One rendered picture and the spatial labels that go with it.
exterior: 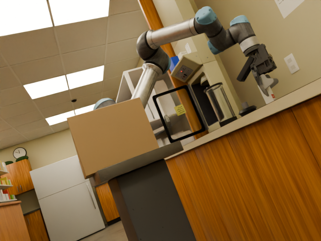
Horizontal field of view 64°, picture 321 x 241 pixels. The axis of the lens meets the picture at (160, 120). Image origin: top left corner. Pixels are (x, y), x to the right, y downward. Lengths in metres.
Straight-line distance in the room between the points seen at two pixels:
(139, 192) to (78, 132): 0.30
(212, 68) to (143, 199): 1.16
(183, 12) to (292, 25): 0.72
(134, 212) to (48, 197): 5.55
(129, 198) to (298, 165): 0.61
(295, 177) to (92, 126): 0.76
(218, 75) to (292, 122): 0.97
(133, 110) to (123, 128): 0.08
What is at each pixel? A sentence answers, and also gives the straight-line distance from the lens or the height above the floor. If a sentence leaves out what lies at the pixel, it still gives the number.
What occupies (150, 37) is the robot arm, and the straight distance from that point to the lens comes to 1.32.
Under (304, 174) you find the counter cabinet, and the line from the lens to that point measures 1.05.
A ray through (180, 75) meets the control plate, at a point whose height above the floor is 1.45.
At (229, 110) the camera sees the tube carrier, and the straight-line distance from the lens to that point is 1.40.
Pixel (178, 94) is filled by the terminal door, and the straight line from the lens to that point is 2.05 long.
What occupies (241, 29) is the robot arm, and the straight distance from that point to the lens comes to 1.21.
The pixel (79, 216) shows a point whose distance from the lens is 6.41.
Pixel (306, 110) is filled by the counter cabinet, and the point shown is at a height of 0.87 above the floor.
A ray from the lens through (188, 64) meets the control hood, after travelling 1.88.
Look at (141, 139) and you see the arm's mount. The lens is 0.99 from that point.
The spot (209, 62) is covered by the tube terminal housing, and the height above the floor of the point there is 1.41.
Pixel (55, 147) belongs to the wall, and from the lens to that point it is 7.22.
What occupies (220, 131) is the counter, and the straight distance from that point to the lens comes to 1.30.
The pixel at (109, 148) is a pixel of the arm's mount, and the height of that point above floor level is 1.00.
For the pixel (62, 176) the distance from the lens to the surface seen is 6.43.
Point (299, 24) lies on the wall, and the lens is 1.80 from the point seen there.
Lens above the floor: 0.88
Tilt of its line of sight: 9 degrees up
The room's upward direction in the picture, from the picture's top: 22 degrees counter-clockwise
